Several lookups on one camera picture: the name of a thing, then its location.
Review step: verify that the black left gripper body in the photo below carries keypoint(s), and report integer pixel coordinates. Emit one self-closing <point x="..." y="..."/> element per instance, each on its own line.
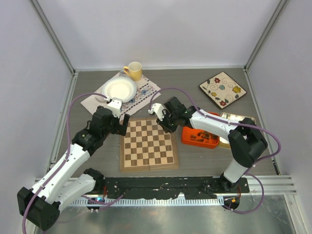
<point x="115" y="127"/>

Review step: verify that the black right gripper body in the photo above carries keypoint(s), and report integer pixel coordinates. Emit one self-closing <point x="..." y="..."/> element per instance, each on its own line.
<point x="169" y="122"/>

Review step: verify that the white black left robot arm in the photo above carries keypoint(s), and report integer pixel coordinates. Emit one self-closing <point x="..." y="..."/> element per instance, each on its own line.
<point x="46" y="199"/>

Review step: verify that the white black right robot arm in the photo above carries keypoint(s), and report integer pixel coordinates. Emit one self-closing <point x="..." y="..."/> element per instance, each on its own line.
<point x="246" y="141"/>

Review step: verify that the dark chess piece cluster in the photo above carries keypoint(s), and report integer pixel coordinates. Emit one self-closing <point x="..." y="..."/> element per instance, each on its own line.
<point x="204" y="136"/>

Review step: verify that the wooden chess board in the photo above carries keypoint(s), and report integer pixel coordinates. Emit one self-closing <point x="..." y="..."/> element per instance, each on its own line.
<point x="147" y="147"/>

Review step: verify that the orange plastic tray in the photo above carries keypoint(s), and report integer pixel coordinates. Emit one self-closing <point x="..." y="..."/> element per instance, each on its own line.
<point x="185" y="138"/>

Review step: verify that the white paper bowl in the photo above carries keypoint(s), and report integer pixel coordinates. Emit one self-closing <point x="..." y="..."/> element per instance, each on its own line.
<point x="121" y="88"/>

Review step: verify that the yellow mug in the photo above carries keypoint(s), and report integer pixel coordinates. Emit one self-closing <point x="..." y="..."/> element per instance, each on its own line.
<point x="134" y="70"/>

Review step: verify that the floral square plate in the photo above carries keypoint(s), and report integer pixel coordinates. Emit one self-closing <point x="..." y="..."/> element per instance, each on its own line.
<point x="222" y="90"/>

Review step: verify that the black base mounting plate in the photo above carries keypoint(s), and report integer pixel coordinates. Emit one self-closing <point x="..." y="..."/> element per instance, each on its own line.
<point x="164" y="188"/>

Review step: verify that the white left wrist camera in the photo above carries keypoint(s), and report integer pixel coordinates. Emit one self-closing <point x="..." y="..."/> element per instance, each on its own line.
<point x="115" y="105"/>

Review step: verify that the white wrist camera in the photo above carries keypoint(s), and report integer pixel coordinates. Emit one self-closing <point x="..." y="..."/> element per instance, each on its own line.
<point x="158" y="110"/>
<point x="115" y="105"/>

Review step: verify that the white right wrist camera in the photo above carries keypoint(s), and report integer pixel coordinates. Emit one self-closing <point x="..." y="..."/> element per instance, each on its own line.
<point x="158" y="110"/>

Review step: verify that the aluminium frame rail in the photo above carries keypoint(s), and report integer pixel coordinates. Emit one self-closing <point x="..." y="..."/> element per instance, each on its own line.
<point x="264" y="185"/>

